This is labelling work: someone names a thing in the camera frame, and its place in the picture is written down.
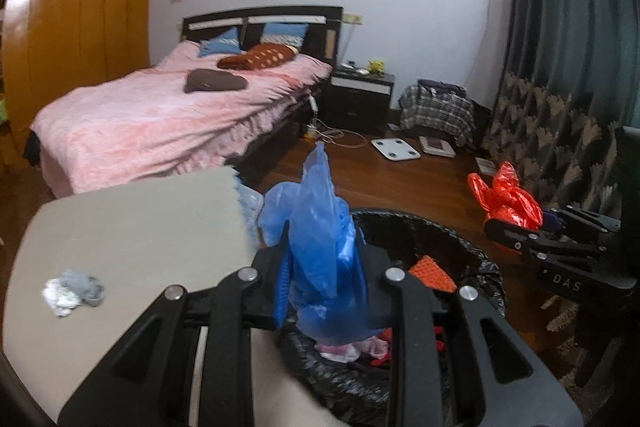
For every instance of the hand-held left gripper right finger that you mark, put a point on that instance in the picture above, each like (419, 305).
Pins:
(380, 302)

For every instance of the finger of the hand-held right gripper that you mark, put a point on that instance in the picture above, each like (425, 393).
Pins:
(585, 219)
(550, 247)

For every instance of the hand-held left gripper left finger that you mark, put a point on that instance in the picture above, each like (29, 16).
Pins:
(282, 287)

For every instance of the pale pink towel cloth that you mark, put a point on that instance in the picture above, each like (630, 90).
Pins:
(375, 346)

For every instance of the red plastic bag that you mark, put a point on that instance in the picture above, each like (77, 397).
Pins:
(510, 202)

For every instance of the blue plastic bag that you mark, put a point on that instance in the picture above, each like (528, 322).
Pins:
(320, 232)

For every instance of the trash bin with black liner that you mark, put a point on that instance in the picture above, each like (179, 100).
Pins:
(400, 232)

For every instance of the red fleece cloth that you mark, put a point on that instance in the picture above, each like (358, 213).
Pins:
(439, 346)

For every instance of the light patterned cloth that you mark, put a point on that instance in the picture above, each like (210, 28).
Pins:
(250, 212)

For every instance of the small framed floor scale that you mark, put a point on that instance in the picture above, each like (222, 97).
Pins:
(437, 146)

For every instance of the white bathroom scale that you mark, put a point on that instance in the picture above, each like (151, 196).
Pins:
(395, 149)

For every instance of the dark patterned curtain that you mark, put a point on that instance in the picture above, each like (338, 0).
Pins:
(560, 57)

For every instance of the plaid bag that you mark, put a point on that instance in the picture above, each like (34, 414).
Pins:
(437, 112)

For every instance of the black and white nightstand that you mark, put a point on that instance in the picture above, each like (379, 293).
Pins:
(357, 104)

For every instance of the grey crumpled cloth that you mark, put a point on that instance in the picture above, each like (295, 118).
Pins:
(85, 287)

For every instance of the brown cushion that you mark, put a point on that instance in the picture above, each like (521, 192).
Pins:
(215, 81)

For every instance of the bed with pink cover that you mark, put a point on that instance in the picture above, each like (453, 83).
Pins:
(140, 122)

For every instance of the brown dotted pillow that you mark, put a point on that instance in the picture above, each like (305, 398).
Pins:
(260, 57)

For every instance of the yellow plush toy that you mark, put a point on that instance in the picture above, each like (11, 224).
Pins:
(375, 67)

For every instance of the blue pillow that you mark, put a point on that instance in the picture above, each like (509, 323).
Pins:
(220, 43)
(285, 34)

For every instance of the dark bed headboard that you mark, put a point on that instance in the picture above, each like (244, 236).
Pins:
(320, 27)

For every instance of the black cloth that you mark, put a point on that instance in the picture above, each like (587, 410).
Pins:
(32, 149)

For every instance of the wooden wardrobe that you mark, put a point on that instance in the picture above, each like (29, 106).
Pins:
(75, 32)

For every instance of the wall outlet strip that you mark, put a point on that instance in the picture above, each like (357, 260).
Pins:
(352, 19)

